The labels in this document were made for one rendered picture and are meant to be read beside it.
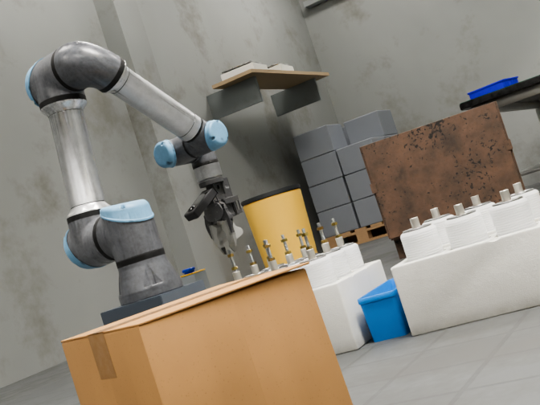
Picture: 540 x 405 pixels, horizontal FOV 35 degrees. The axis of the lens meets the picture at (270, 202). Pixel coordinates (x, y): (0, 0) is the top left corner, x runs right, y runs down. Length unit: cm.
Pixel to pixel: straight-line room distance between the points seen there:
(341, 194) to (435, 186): 344
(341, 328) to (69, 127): 85
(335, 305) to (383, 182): 242
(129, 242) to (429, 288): 74
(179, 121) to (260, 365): 113
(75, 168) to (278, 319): 102
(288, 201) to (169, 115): 272
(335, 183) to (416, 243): 582
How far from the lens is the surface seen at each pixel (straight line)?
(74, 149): 212
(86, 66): 208
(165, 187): 628
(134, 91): 213
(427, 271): 214
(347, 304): 224
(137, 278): 196
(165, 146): 231
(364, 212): 789
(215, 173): 240
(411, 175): 458
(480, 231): 215
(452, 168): 456
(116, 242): 198
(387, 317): 224
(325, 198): 802
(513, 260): 209
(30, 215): 536
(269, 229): 483
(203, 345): 112
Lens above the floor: 36
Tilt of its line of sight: 2 degrees up
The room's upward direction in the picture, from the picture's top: 18 degrees counter-clockwise
